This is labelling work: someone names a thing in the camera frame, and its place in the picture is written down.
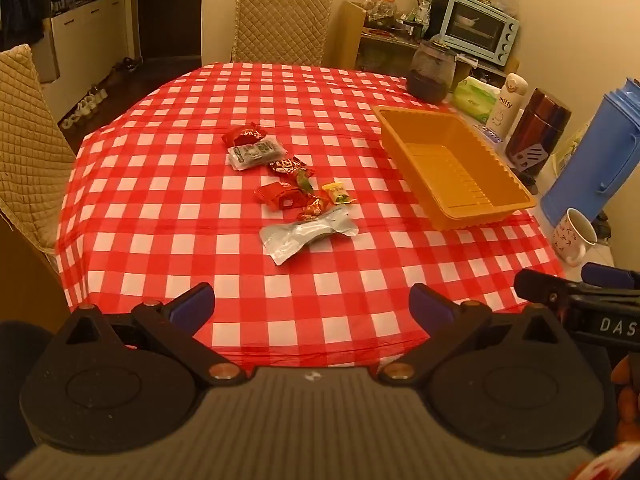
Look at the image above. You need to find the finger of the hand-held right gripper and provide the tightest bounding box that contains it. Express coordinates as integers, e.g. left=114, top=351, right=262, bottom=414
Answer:
left=514, top=269, right=571, bottom=311
left=581, top=262, right=640, bottom=290

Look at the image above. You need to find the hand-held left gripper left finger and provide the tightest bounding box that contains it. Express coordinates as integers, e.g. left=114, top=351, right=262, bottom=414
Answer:
left=57, top=282, right=248, bottom=387

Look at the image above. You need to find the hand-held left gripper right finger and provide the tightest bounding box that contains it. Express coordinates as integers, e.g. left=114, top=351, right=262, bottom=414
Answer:
left=377, top=283, right=571, bottom=386

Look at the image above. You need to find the silver foil snack packet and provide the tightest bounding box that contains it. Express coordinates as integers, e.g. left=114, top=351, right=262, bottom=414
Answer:
left=259, top=208, right=360, bottom=266

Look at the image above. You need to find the red rectangular snack packet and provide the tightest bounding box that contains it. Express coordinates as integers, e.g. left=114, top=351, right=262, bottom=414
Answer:
left=255, top=182, right=304, bottom=210

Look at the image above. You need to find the yellow candy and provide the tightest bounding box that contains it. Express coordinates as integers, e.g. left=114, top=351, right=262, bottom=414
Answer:
left=322, top=181, right=359, bottom=206

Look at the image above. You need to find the yellow plastic tray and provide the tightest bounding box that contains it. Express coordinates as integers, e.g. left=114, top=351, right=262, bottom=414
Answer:
left=372, top=106, right=537, bottom=231

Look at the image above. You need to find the small red candy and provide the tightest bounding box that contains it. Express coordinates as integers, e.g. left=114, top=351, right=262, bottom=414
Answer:
left=297, top=195, right=331, bottom=221

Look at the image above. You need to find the clear grey black snack packet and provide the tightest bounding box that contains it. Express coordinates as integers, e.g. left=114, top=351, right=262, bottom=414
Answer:
left=227, top=135, right=287, bottom=171

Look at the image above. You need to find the red white printed snack packet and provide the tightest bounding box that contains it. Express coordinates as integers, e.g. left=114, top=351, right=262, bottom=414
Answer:
left=269, top=156, right=309, bottom=179

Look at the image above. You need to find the crinkled red snack packet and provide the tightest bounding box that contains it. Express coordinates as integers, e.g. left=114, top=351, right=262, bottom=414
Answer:
left=222, top=123, right=264, bottom=147

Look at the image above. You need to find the person's right hand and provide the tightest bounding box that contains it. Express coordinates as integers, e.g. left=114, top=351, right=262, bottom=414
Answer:
left=612, top=352, right=640, bottom=441

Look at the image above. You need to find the red white checkered tablecloth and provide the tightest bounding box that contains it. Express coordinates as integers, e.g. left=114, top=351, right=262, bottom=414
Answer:
left=55, top=62, right=566, bottom=376

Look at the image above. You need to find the small black object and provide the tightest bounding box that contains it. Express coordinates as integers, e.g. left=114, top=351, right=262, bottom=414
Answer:
left=592, top=211, right=614, bottom=244

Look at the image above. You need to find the white patterned mug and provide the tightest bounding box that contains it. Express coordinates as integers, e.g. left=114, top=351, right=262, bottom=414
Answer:
left=552, top=208, right=599, bottom=267

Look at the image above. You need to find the blue thermos jug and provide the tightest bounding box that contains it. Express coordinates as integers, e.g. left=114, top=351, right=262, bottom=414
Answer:
left=540, top=77, right=640, bottom=227

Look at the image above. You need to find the grey phone stand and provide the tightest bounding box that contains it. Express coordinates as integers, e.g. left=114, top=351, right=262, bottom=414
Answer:
left=512, top=142, right=548, bottom=188

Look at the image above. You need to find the yellowish plastic bag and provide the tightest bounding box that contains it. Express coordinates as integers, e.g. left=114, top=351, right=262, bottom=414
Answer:
left=551, top=119, right=592, bottom=173

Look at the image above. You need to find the red white cloth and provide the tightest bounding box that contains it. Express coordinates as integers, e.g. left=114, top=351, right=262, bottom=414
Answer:
left=572, top=444, right=640, bottom=480

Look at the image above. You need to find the blue white small pack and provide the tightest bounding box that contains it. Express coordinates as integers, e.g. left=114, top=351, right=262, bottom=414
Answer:
left=471, top=122, right=503, bottom=143

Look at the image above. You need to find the brown metal thermos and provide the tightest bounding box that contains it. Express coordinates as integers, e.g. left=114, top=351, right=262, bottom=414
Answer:
left=505, top=87, right=572, bottom=175

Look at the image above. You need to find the white thermos bottle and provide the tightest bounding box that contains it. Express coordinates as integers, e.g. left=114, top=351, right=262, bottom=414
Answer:
left=486, top=73, right=527, bottom=140

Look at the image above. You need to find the green tissue pack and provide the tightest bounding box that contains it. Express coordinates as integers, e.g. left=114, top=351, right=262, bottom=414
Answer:
left=452, top=77, right=502, bottom=122

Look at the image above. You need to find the row of shoes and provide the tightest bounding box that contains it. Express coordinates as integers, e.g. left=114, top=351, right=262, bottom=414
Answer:
left=57, top=57, right=142, bottom=132

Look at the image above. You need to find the dark glass jar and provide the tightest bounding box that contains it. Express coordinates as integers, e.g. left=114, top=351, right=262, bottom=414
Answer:
left=407, top=40, right=457, bottom=106

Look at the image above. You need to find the beige quilted chair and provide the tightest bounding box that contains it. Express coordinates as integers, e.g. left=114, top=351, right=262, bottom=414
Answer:
left=0, top=44, right=77, bottom=256
left=231, top=0, right=334, bottom=67

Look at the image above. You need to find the light blue toaster oven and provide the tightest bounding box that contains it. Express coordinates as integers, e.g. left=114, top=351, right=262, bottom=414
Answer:
left=441, top=0, right=521, bottom=72

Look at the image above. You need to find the white cabinet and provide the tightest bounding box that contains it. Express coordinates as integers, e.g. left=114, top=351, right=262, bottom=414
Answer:
left=47, top=0, right=129, bottom=121

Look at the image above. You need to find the wooden shelf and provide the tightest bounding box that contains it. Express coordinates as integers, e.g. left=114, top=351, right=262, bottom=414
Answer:
left=340, top=1, right=521, bottom=86

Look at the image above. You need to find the dark door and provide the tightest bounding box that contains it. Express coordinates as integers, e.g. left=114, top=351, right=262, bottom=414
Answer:
left=134, top=0, right=205, bottom=61

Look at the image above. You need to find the plastic jar orange lid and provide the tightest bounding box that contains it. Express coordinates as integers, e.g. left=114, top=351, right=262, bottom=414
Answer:
left=361, top=0, right=398, bottom=28

